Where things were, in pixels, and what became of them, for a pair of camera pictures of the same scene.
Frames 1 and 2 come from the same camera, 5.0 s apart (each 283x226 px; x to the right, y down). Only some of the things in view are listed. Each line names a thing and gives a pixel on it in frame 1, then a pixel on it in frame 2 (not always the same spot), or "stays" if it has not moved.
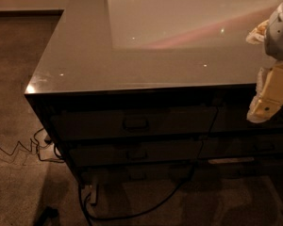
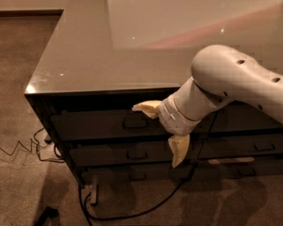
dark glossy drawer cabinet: x=146 y=84 stays
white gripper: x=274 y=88 → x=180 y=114
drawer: x=234 y=118 stays
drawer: x=246 y=146 stays
